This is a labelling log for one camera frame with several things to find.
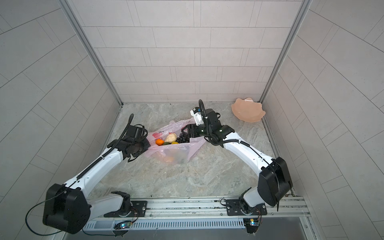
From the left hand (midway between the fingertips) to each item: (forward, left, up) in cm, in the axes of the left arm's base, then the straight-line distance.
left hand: (153, 142), depth 85 cm
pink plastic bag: (-7, -13, 0) cm, 15 cm away
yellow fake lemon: (+2, -12, -4) cm, 13 cm away
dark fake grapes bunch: (+6, -16, -6) cm, 19 cm away
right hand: (+1, -19, +11) cm, 22 cm away
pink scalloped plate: (+31, -62, -7) cm, 70 cm away
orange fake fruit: (+3, -2, -4) cm, 5 cm away
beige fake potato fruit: (+6, -9, -4) cm, 11 cm away
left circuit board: (-38, +7, -5) cm, 39 cm away
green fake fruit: (+2, -7, -4) cm, 8 cm away
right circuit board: (-37, -51, -9) cm, 64 cm away
